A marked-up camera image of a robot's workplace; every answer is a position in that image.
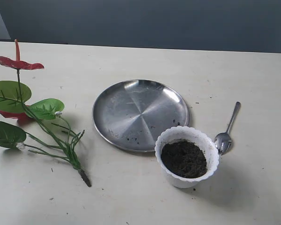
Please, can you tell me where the stainless steel spoon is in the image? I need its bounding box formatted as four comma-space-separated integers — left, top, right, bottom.
214, 101, 241, 155

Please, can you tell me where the artificial red anthurium plant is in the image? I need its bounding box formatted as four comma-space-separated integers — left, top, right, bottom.
0, 40, 92, 187

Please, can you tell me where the white scalloped plastic pot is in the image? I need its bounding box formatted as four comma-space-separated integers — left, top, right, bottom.
155, 126, 219, 188

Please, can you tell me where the dark potting soil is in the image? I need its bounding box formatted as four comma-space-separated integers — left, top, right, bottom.
161, 140, 207, 179

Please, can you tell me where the round stainless steel plate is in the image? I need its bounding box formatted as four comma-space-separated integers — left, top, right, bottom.
92, 80, 191, 153

